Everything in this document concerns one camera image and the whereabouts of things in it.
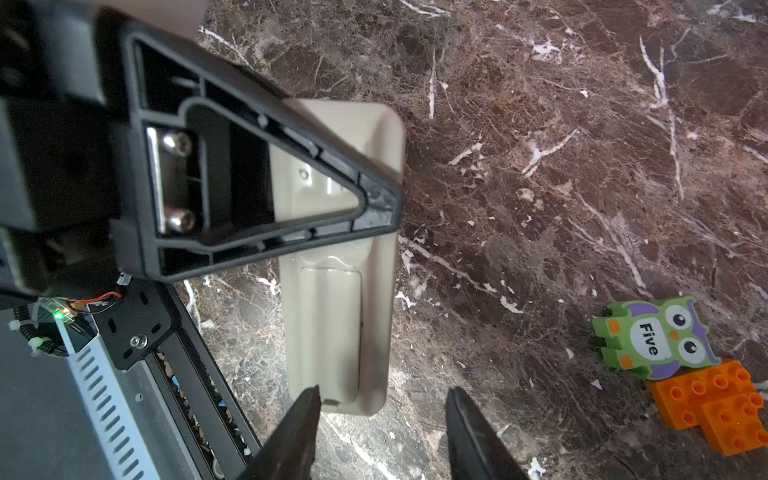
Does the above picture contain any white slotted cable duct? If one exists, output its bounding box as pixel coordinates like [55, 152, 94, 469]
[54, 314, 159, 480]

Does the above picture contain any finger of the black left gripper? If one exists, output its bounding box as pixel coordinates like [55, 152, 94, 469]
[112, 23, 404, 282]

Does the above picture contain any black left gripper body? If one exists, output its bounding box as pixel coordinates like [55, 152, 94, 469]
[1, 1, 129, 294]

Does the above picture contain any grey remote control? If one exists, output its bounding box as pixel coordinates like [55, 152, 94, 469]
[279, 99, 406, 416]

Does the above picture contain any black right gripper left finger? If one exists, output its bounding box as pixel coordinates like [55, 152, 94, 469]
[238, 385, 321, 480]

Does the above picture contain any orange toy brick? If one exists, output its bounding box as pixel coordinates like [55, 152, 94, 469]
[647, 360, 767, 456]

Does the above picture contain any green owl puzzle piece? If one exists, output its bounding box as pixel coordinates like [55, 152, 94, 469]
[591, 296, 722, 381]

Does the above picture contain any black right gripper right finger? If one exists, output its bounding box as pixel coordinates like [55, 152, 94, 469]
[445, 387, 529, 480]

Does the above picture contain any green circuit board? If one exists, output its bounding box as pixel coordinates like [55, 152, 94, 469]
[31, 297, 81, 326]

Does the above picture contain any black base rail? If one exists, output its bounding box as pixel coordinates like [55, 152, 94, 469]
[89, 280, 261, 479]

